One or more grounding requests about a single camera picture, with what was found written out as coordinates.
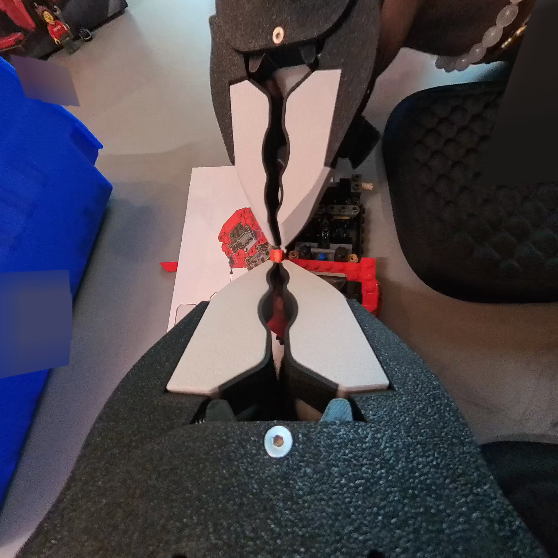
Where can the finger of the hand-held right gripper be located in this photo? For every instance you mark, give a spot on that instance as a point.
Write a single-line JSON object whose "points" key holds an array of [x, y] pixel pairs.
{"points": [[248, 139], [307, 139]]}

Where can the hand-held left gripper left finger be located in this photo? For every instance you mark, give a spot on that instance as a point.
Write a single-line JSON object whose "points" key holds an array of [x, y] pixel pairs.
{"points": [[226, 340]]}

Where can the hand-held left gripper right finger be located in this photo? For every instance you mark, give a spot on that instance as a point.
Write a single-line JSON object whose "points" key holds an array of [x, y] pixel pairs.
{"points": [[335, 344]]}

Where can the red lego piece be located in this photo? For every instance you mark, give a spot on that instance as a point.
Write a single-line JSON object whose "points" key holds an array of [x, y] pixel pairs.
{"points": [[279, 320]]}

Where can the black and red lego car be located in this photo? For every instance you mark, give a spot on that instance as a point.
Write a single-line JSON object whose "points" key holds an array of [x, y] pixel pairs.
{"points": [[340, 226]]}

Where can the small red lego wedge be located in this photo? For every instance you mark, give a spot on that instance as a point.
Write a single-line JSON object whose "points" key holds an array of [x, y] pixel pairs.
{"points": [[170, 266]]}

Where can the dark lego set box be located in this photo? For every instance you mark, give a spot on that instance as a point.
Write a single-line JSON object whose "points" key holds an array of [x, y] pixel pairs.
{"points": [[100, 17]]}

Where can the person's right hand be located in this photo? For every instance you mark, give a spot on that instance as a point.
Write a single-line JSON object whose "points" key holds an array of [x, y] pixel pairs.
{"points": [[436, 22]]}

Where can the white instruction booklet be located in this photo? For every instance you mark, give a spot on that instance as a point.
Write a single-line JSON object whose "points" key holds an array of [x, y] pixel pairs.
{"points": [[205, 218]]}

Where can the black quilted seat cushion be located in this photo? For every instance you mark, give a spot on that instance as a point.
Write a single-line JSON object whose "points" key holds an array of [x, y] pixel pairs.
{"points": [[457, 218]]}

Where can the blue plastic storage bin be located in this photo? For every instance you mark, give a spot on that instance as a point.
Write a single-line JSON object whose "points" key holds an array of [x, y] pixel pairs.
{"points": [[43, 196]]}

